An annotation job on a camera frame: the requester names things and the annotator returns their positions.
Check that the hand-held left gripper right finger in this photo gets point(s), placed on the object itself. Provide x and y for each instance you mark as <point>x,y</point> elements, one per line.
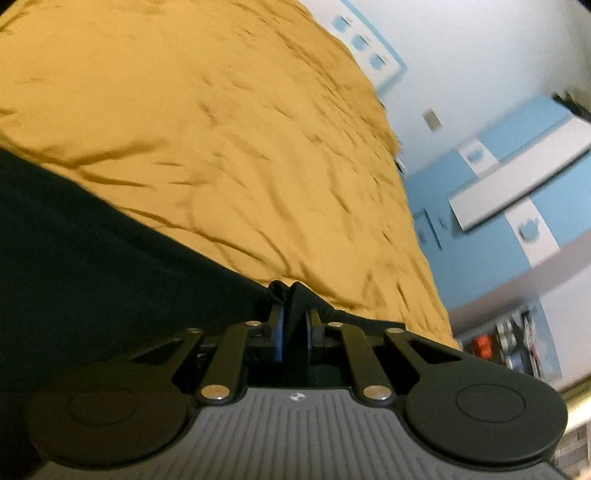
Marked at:
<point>310,337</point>

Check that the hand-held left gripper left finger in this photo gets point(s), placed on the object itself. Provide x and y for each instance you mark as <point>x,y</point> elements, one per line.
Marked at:
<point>277,337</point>

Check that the black pants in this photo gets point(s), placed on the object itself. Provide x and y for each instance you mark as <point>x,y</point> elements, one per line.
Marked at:
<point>92,258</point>

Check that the blue white wardrobe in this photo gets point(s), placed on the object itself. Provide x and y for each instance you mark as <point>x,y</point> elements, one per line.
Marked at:
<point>466,267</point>

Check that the orange shoes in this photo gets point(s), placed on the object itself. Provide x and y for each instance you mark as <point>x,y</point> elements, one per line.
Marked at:
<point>483,346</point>

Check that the white shoe rack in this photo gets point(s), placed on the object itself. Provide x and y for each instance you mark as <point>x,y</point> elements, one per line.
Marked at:
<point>512,341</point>

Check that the yellow bed blanket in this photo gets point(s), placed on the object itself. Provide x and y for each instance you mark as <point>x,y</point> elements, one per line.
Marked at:
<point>231,138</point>

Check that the white blue headboard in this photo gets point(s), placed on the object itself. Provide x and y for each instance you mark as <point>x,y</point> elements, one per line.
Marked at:
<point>385,74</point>

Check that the beige wall socket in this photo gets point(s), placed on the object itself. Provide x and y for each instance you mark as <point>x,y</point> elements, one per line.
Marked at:
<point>432,120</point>

